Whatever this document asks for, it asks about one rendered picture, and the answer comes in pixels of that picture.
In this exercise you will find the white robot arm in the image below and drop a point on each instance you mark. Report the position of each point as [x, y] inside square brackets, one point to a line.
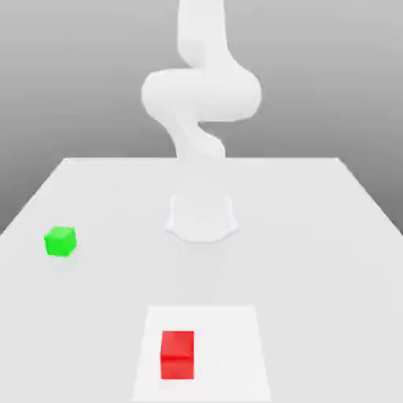
[201, 94]

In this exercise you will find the small green cube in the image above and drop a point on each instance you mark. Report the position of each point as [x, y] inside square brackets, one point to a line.
[60, 241]

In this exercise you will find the small red cube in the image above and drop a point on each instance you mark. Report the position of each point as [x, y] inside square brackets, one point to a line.
[177, 355]

